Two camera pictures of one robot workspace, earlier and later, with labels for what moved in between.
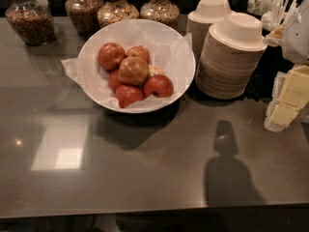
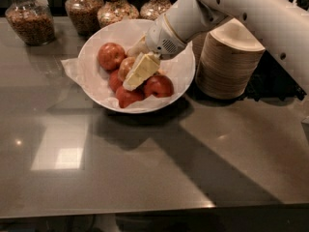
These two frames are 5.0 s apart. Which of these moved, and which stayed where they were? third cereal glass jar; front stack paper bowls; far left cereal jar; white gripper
Moved: white gripper
Stayed: third cereal glass jar; front stack paper bowls; far left cereal jar
